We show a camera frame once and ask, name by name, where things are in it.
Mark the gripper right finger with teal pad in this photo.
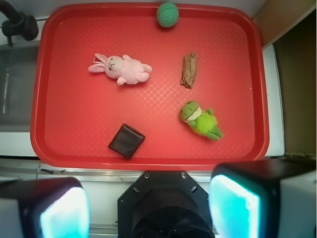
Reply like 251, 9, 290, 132
209, 159, 317, 238

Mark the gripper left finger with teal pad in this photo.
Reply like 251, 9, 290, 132
0, 177, 91, 238

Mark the dark brown square pouch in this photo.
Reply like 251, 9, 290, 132
108, 123, 146, 159

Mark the green plush frog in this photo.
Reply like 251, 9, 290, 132
179, 100, 224, 141

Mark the red plastic tray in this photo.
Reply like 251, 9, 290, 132
31, 3, 269, 171

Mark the stainless steel sink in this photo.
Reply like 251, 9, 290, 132
0, 41, 39, 132

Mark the pink plush bunny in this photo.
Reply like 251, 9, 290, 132
88, 53, 153, 86

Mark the brown wood piece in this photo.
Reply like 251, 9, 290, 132
181, 52, 198, 89

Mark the black sink faucet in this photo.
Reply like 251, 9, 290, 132
0, 0, 39, 47

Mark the green textured ball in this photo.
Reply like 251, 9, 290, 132
157, 2, 179, 28

